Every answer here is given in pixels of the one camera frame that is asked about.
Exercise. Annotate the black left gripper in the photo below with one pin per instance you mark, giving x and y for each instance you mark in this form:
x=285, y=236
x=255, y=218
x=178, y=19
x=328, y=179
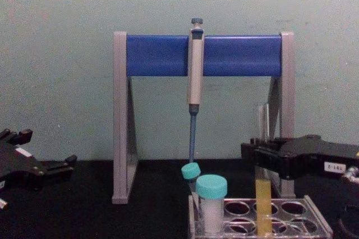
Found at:
x=19, y=170

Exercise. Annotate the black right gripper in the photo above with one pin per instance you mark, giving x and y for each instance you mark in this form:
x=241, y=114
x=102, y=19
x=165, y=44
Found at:
x=314, y=155

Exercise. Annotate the glass test tube yellow liquid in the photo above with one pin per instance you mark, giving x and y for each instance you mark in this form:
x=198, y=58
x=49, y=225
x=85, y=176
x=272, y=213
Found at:
x=263, y=202

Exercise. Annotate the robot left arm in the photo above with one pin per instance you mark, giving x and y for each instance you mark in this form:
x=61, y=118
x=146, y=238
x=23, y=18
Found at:
x=2, y=204

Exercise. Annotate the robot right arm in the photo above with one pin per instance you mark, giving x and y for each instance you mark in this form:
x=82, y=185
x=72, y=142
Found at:
x=352, y=174

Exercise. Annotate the clear plastic tube rack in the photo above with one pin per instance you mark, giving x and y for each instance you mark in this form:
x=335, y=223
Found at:
x=294, y=216

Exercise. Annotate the white container teal cap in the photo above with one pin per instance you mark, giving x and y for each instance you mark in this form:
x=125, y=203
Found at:
x=211, y=194

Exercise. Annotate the slim tube teal cap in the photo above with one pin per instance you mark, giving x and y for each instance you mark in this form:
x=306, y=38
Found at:
x=190, y=171

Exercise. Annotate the grey blue pipette stand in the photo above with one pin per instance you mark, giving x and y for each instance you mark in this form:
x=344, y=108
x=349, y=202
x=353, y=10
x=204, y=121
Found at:
x=235, y=55

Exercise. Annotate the grey blue pipette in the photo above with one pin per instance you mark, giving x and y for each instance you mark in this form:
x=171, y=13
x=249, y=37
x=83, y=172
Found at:
x=195, y=68

